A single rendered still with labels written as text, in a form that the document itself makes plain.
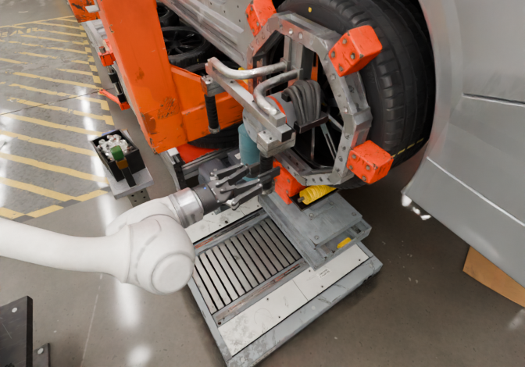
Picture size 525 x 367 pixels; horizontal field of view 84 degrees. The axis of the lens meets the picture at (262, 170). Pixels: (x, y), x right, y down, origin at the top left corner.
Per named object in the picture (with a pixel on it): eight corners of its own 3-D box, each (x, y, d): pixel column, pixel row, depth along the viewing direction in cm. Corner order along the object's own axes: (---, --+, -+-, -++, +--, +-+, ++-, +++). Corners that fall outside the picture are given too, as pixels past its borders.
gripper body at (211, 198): (193, 200, 79) (223, 186, 82) (206, 222, 74) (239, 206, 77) (187, 181, 73) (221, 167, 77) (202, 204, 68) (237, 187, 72)
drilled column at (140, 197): (156, 213, 172) (134, 162, 142) (140, 221, 169) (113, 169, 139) (151, 201, 178) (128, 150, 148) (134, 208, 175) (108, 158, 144)
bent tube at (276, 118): (336, 104, 78) (344, 65, 70) (276, 128, 70) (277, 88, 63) (295, 76, 88) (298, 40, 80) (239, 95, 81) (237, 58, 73)
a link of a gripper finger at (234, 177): (219, 196, 77) (216, 193, 78) (250, 174, 83) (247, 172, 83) (217, 186, 74) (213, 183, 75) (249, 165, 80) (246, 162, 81)
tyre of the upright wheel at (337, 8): (301, -24, 112) (301, 127, 153) (248, -14, 103) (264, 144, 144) (484, -15, 67) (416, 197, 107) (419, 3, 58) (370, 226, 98)
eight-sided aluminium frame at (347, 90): (344, 207, 104) (394, 57, 65) (330, 215, 101) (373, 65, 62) (261, 128, 135) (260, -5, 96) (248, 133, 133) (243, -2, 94)
